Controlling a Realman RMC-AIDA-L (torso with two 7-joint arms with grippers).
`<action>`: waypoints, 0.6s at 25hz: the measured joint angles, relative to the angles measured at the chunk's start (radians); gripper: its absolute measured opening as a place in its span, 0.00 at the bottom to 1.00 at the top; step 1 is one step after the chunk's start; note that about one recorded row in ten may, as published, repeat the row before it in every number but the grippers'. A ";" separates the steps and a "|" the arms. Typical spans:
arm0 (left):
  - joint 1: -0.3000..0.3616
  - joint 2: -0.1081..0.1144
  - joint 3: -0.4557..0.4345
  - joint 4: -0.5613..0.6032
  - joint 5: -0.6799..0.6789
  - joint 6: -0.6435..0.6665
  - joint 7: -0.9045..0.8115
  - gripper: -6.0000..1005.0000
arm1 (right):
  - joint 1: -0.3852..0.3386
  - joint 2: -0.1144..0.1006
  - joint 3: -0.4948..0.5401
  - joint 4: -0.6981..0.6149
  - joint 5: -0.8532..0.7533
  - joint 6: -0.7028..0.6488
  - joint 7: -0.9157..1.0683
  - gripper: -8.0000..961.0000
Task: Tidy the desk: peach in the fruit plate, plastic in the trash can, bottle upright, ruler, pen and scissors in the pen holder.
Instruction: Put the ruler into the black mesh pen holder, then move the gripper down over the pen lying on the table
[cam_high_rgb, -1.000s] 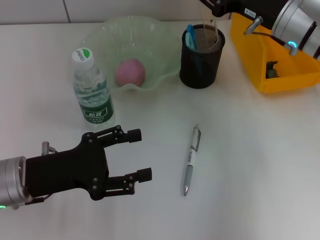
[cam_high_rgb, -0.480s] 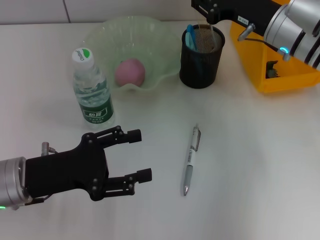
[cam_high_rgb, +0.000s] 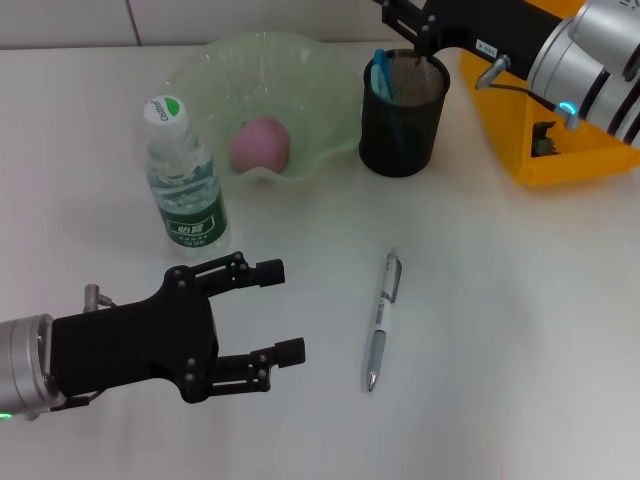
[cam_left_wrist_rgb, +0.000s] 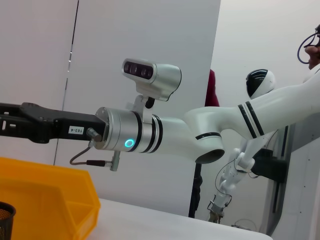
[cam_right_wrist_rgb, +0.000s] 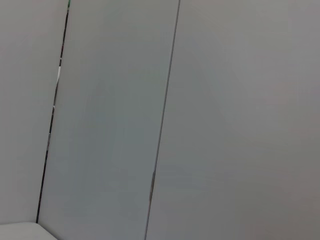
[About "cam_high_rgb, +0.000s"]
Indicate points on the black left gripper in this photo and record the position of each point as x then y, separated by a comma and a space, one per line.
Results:
130, 345

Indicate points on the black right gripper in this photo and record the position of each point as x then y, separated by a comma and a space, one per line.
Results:
490, 25

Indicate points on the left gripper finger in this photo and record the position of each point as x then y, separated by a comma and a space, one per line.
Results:
292, 351

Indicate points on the blue plastic scissors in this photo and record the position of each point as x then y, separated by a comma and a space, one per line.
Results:
381, 75

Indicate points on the silver white ballpoint pen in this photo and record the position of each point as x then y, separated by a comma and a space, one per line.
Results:
382, 320

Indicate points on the clear green-label water bottle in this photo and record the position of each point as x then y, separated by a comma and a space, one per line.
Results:
190, 200

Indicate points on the pink peach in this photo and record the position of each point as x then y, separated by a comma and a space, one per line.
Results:
260, 147

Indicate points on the green plastic wrapper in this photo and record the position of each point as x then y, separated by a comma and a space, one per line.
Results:
544, 140

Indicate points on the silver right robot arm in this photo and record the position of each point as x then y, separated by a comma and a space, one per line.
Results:
595, 65

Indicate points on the black mesh pen holder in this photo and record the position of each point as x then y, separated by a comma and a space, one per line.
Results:
400, 145

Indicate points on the green wavy glass fruit bowl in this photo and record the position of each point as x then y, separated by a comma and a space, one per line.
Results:
300, 90

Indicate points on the silver right wrist plug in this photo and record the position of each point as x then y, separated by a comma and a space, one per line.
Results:
492, 71

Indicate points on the silver wrist plug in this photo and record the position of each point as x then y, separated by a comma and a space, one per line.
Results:
492, 71
94, 296

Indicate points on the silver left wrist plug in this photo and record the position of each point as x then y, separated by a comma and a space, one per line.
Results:
94, 296

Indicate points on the yellow plastic bin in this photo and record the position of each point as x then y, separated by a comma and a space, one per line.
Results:
575, 160

